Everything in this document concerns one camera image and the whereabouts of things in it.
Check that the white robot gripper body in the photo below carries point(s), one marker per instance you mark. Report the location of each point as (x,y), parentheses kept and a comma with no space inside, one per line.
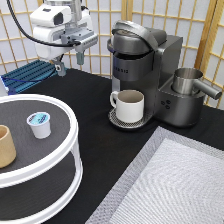
(68,24)

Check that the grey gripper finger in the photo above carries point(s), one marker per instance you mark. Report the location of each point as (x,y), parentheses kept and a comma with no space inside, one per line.
(60,68)
(80,58)

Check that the white coffee pod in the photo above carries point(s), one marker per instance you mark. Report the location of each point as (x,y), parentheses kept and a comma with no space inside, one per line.
(39,123)

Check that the grey coffee machine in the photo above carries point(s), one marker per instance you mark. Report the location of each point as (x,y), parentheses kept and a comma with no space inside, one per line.
(145,59)

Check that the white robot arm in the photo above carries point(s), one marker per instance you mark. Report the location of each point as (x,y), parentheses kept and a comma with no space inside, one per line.
(60,26)

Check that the blue ribbed tray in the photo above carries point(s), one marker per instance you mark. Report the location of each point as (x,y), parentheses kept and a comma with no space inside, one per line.
(28,75)

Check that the white ceramic mug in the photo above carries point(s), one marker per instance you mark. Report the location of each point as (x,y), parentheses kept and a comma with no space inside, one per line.
(128,105)

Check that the tan wooden cup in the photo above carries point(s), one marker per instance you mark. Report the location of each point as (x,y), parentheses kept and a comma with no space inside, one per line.
(7,148)

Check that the white two-tier round shelf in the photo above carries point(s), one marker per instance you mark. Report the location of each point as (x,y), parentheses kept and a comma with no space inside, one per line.
(46,173)

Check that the steel milk frother jug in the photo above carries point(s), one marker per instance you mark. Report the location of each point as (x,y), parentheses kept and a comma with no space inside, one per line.
(187,81)

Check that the wooden shoji screen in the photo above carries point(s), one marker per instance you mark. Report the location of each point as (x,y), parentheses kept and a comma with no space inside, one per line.
(199,22)

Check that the grey woven placemat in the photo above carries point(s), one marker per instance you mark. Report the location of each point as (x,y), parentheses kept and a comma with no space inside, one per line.
(172,180)

